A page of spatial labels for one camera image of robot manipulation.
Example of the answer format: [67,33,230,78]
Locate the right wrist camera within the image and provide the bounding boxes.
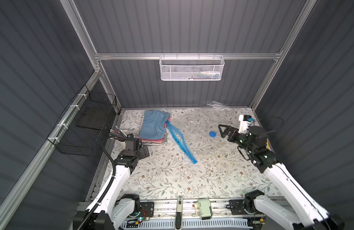
[239,115,254,134]

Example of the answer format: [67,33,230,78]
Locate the blue bag valve cap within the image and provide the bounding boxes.
[209,131,217,138]

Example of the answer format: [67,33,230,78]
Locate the black white handheld tool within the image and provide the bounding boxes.
[175,195,183,230]

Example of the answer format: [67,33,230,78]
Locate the white mug pen holder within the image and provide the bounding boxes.
[121,130,134,138]

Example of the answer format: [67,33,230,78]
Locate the white wire mesh basket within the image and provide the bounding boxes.
[159,55,225,81]

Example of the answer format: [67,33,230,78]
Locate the black wire mesh basket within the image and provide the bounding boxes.
[47,87,117,157]

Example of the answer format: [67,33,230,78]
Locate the markers in white basket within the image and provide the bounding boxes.
[183,71,221,80]

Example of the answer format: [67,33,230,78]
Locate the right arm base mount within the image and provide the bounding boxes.
[225,198,266,216]

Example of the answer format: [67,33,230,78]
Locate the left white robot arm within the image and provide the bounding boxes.
[72,135,150,230]

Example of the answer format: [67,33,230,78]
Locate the yellow calculator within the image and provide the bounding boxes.
[266,139,271,150]

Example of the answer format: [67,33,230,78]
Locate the light blue garment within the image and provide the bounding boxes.
[139,110,170,140]

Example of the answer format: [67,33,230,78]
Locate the pens in mug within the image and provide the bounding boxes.
[109,127,127,141]

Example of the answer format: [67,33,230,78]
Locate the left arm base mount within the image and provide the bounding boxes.
[115,201,155,219]

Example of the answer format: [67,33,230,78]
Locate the clear vacuum bag blue zipper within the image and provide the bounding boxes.
[164,100,252,165]

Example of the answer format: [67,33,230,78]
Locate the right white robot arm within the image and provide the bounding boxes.
[218,125,345,230]

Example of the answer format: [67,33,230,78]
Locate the pale green box device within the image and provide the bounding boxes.
[194,198,213,220]

